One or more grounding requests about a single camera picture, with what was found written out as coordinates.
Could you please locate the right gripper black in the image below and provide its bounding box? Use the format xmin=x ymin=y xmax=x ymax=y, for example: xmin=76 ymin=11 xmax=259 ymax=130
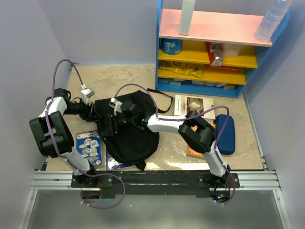
xmin=102 ymin=112 xmax=136 ymax=137

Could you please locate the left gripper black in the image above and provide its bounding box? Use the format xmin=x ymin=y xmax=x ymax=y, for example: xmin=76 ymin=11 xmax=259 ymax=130
xmin=63 ymin=96 xmax=102 ymax=122

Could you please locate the black student backpack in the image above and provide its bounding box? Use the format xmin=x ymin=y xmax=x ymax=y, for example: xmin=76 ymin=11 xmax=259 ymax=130
xmin=94 ymin=90 xmax=160 ymax=171

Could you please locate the blue cartoon book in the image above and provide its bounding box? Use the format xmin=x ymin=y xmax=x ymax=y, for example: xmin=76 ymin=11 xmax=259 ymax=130
xmin=76 ymin=130 xmax=102 ymax=167

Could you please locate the purple book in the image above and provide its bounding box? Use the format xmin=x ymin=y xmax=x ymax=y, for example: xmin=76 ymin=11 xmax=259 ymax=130
xmin=106 ymin=149 xmax=132 ymax=171

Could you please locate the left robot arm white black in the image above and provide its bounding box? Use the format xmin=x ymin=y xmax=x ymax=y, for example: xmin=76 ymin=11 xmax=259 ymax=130
xmin=29 ymin=88 xmax=99 ymax=187

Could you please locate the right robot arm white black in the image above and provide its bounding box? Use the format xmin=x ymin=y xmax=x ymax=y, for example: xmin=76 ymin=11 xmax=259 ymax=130
xmin=102 ymin=98 xmax=230 ymax=187

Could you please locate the yellow chips bag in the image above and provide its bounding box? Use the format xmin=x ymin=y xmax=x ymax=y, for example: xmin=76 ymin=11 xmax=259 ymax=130
xmin=158 ymin=61 xmax=204 ymax=78

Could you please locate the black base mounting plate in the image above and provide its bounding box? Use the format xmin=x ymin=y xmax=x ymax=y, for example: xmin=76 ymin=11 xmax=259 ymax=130
xmin=71 ymin=170 xmax=240 ymax=200

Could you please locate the white coffee cover book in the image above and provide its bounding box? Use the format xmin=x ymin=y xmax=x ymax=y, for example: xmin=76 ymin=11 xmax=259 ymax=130
xmin=174 ymin=95 xmax=214 ymax=116

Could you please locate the orange treehouse book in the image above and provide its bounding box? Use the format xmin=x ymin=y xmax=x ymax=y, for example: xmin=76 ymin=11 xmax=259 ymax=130
xmin=186 ymin=124 xmax=216 ymax=158

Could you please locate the blue round tin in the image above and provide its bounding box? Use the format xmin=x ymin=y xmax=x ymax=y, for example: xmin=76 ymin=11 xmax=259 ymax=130
xmin=161 ymin=38 xmax=183 ymax=55

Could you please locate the blue pencil case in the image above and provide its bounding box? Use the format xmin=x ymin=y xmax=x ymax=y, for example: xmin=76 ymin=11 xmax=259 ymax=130
xmin=215 ymin=114 xmax=235 ymax=155

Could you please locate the colourful wooden shelf unit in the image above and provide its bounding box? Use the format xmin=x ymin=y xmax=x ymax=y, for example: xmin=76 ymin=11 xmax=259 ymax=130
xmin=155 ymin=0 xmax=292 ymax=98

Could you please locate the red flat packet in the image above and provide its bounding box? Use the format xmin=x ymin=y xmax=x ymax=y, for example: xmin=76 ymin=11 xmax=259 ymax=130
xmin=205 ymin=64 xmax=239 ymax=72

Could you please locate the white tall bottle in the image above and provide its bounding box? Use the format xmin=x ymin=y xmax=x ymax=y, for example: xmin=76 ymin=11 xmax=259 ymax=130
xmin=179 ymin=0 xmax=196 ymax=36

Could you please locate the white plastic tub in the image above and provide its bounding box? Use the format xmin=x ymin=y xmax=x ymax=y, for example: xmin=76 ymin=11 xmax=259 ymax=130
xmin=220 ymin=43 xmax=243 ymax=58

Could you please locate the clear plastic water bottle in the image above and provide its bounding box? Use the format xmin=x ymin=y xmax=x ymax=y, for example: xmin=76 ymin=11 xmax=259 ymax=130
xmin=254 ymin=0 xmax=293 ymax=42

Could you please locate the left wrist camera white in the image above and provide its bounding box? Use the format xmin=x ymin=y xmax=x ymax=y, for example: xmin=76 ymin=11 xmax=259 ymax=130
xmin=80 ymin=88 xmax=95 ymax=104

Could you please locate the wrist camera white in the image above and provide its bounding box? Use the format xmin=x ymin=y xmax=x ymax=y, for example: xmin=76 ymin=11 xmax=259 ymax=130
xmin=109 ymin=98 xmax=122 ymax=115
xmin=80 ymin=88 xmax=95 ymax=104

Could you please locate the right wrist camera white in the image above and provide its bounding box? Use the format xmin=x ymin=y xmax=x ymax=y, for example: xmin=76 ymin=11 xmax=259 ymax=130
xmin=109 ymin=98 xmax=122 ymax=115

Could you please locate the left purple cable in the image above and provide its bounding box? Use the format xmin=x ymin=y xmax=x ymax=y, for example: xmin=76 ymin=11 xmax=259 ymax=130
xmin=45 ymin=59 xmax=126 ymax=210

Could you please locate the purple cable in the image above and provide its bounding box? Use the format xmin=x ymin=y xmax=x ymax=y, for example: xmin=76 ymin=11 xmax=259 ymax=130
xmin=113 ymin=83 xmax=236 ymax=206
xmin=45 ymin=59 xmax=126 ymax=210

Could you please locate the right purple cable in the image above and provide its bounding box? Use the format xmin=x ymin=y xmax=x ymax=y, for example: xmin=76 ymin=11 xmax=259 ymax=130
xmin=113 ymin=83 xmax=236 ymax=206

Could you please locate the aluminium rail frame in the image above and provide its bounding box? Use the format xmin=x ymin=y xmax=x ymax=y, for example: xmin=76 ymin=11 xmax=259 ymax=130
xmin=20 ymin=149 xmax=292 ymax=229

